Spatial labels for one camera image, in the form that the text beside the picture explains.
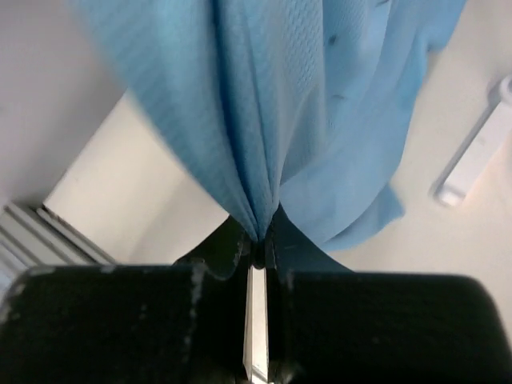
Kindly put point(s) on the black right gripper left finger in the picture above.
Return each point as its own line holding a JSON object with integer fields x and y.
{"x": 178, "y": 323}

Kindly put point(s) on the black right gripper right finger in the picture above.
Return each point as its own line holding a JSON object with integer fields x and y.
{"x": 328, "y": 324}

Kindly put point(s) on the light blue shorts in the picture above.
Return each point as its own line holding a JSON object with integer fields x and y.
{"x": 303, "y": 105}

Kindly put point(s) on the white clothes rack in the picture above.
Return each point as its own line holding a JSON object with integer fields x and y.
{"x": 475, "y": 153}

